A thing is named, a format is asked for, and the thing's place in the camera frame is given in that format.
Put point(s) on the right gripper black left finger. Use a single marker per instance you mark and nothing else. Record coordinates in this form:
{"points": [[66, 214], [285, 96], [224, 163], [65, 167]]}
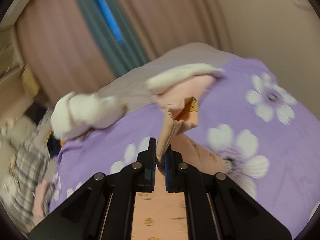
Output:
{"points": [[137, 177]]}

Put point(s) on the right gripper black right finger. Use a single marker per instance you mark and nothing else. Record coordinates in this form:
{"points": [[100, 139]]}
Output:
{"points": [[185, 178]]}

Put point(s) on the orange cartoon print garment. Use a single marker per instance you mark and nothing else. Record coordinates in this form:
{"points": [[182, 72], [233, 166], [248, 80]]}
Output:
{"points": [[162, 215]]}

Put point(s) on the folded pink garment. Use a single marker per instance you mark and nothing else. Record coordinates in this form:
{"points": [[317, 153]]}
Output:
{"points": [[195, 87]]}

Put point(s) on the white plush toy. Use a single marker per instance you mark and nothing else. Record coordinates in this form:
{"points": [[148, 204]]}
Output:
{"points": [[75, 114]]}

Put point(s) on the dark navy cloth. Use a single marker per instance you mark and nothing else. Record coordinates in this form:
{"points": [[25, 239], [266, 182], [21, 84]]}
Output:
{"points": [[54, 146]]}

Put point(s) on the folded cream garment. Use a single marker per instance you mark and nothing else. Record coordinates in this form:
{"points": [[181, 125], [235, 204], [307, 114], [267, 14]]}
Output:
{"points": [[161, 82]]}

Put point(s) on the purple floral bed sheet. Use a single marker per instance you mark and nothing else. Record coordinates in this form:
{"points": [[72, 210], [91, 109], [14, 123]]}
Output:
{"points": [[245, 117]]}

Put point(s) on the plaid grey shirt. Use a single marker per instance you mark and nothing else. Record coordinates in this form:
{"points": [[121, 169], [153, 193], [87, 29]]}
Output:
{"points": [[24, 169]]}

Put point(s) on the pink curtain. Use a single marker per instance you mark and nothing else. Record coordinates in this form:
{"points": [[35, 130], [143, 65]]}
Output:
{"points": [[56, 43]]}

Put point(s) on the teal curtain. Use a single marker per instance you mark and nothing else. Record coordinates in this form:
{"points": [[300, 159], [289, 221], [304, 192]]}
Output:
{"points": [[114, 35]]}

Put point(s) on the stack of yellow books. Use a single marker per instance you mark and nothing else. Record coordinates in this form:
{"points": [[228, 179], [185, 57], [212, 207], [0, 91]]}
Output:
{"points": [[29, 82]]}

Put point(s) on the wooden shelf cabinet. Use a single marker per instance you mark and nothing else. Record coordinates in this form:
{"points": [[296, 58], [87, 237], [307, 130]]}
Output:
{"points": [[14, 100]]}

